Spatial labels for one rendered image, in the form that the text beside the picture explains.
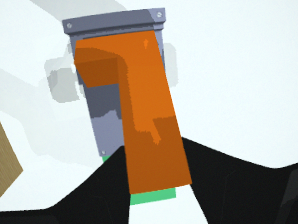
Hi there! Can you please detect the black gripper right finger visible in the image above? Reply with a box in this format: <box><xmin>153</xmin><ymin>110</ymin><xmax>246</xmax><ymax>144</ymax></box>
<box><xmin>182</xmin><ymin>137</ymin><xmax>298</xmax><ymax>224</ymax></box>

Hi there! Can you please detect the orange l-shaped part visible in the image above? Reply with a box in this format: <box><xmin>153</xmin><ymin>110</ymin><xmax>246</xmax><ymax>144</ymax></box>
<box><xmin>73</xmin><ymin>31</ymin><xmax>193</xmax><ymax>194</ymax></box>

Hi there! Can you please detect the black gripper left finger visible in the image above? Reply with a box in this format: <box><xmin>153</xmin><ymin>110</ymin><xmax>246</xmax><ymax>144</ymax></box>
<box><xmin>0</xmin><ymin>145</ymin><xmax>130</xmax><ymax>224</ymax></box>

